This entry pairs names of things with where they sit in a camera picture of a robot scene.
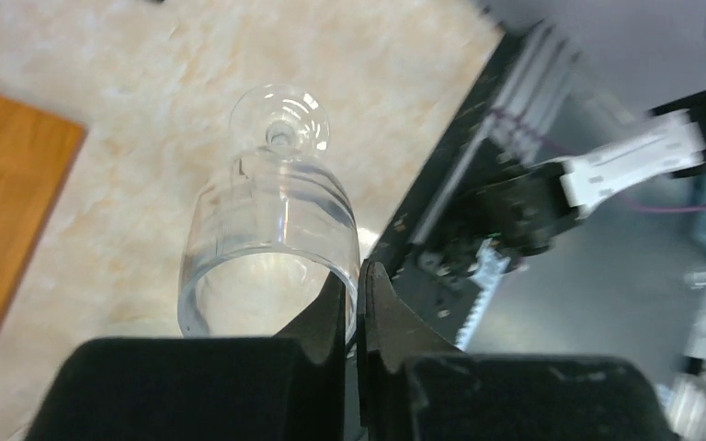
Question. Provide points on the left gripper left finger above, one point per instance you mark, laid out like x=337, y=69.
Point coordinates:
x=288, y=386

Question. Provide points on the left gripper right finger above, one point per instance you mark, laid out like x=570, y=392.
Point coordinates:
x=415, y=385

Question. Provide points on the clear wine glass back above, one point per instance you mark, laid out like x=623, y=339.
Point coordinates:
x=270, y=227

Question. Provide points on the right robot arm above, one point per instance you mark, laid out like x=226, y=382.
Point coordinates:
x=603, y=182

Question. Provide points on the gold wine glass rack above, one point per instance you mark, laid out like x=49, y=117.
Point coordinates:
x=37, y=151

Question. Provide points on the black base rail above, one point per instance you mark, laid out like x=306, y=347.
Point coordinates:
x=500, y=124

